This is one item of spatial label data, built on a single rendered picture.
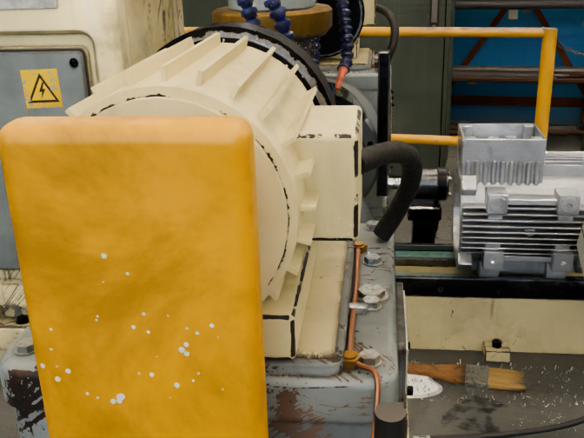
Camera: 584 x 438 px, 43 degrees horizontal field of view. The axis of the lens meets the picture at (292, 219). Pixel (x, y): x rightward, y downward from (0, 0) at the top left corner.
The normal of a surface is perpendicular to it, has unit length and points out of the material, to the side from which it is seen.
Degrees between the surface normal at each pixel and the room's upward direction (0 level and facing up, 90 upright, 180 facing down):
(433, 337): 90
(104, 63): 90
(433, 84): 90
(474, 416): 0
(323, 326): 0
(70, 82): 90
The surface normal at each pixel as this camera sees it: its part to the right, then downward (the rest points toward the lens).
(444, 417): -0.03, -0.93
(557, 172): -0.14, 0.32
